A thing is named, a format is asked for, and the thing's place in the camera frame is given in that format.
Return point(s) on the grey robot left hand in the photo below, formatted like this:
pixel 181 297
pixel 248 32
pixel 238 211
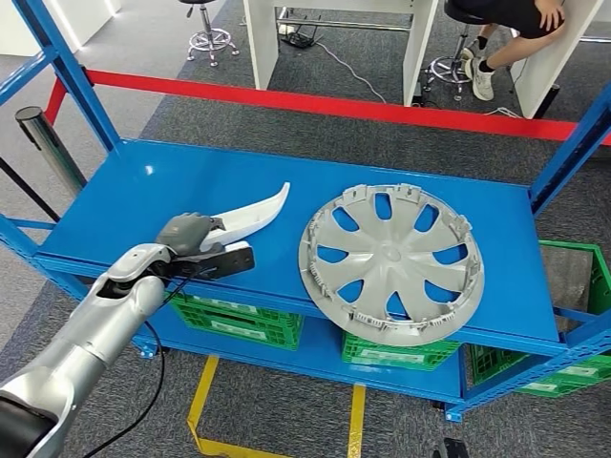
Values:
pixel 451 450

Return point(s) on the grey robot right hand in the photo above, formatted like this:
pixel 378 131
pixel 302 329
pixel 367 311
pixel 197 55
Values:
pixel 183 232

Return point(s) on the white curved plastic part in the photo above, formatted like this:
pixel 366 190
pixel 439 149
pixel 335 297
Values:
pixel 253 215

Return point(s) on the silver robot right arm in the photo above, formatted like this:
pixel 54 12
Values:
pixel 95 328

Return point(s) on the blue metal shelf rack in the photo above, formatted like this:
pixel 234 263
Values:
pixel 143 183

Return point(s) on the green plastic crate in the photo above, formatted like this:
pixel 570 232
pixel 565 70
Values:
pixel 381 366
pixel 601 278
pixel 563 379
pixel 191 306
pixel 286 338
pixel 430 353

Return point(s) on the yellow floor tape square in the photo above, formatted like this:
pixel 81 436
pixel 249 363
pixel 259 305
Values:
pixel 356 417

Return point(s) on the red barrier belt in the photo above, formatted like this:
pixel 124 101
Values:
pixel 286 98

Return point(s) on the black seat chrome stool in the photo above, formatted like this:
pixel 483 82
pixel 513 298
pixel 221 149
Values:
pixel 210 39
pixel 448 68

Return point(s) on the black stanchion pole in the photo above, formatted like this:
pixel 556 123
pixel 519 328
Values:
pixel 29 189

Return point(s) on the grey plastic wheel cover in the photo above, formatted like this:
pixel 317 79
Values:
pixel 389 256

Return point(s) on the white desk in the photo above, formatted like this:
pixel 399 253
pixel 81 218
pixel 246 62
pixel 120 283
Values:
pixel 265 44

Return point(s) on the black floor device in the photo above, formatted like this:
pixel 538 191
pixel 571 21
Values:
pixel 298 40

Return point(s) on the white desk side panel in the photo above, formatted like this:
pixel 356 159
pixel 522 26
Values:
pixel 544 69

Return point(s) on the person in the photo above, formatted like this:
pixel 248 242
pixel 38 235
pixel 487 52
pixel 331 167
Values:
pixel 515 16

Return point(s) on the chrome stanchion post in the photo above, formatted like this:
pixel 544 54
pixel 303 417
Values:
pixel 47 145

